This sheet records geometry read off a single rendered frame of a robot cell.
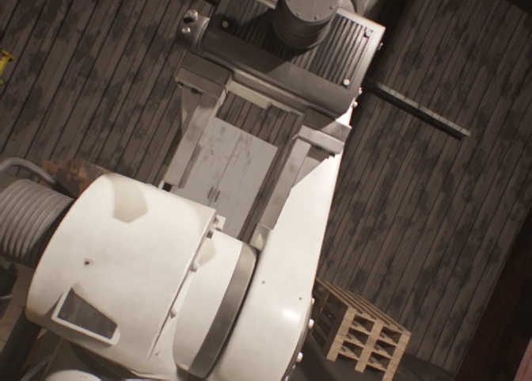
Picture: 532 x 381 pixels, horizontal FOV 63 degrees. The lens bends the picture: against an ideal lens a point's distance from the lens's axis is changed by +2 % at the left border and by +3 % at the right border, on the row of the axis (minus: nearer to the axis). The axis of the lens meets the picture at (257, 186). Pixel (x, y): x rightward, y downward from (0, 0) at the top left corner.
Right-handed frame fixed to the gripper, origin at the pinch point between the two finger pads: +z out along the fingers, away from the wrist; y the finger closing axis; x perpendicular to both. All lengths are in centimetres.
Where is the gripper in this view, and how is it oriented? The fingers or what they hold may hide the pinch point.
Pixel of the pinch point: (228, 184)
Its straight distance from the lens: 63.7
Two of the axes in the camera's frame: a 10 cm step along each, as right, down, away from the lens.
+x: 0.5, 0.0, -10.0
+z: -4.1, 9.1, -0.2
